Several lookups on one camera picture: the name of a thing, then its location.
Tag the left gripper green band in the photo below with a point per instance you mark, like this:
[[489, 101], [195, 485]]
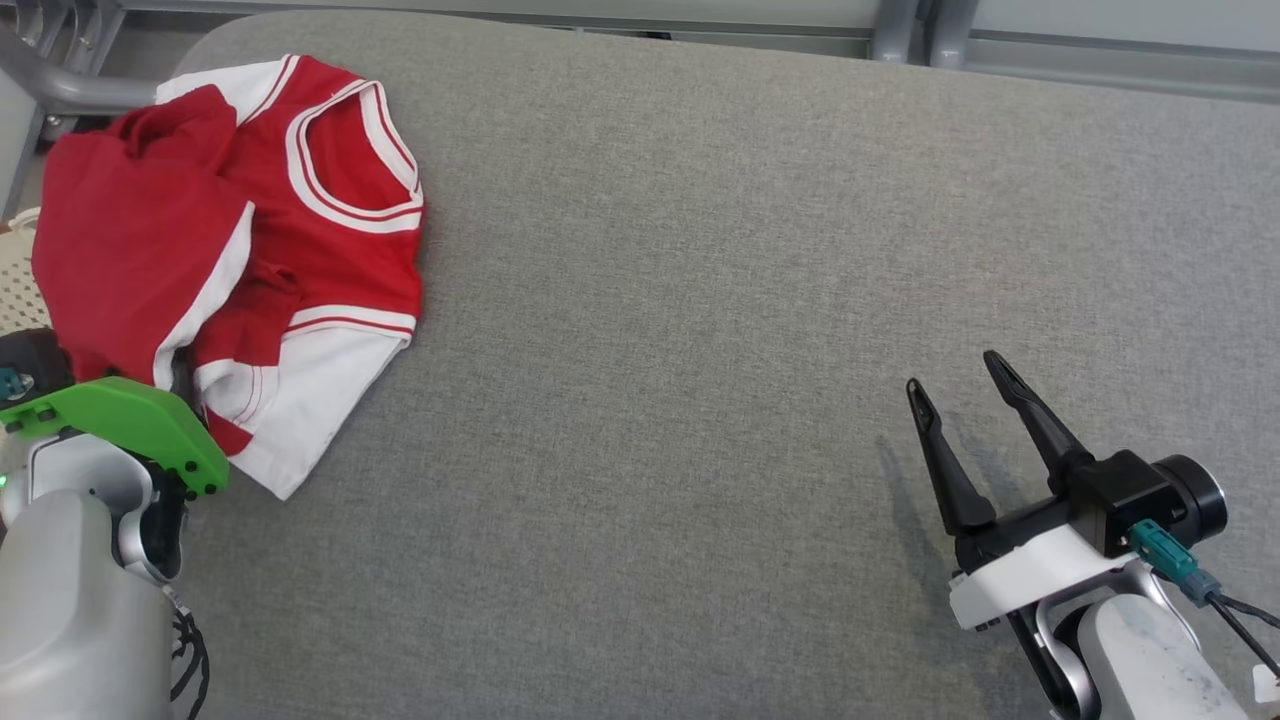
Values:
[[120, 415]]

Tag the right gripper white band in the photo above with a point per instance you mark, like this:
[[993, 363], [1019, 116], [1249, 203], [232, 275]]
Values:
[[1030, 578]]

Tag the red shorts white trim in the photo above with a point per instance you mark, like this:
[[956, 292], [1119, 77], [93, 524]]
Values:
[[130, 230]]

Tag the red white basketball jersey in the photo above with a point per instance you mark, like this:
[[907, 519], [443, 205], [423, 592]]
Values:
[[345, 260]]

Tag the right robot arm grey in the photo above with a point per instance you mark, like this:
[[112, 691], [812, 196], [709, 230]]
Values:
[[1140, 660]]

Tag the cream perforated laundry basket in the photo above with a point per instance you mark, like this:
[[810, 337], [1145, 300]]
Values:
[[18, 285]]

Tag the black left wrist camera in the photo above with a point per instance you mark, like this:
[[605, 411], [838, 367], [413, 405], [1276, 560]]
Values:
[[40, 355]]

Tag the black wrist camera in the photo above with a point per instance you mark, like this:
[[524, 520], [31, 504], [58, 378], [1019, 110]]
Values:
[[40, 355], [1150, 495]]

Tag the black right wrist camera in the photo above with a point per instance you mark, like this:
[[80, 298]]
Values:
[[1150, 495]]

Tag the grey metal cart frame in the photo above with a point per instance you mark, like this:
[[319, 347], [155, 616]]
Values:
[[60, 85]]

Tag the grey partition post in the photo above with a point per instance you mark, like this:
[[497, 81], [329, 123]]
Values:
[[893, 30], [952, 32]]

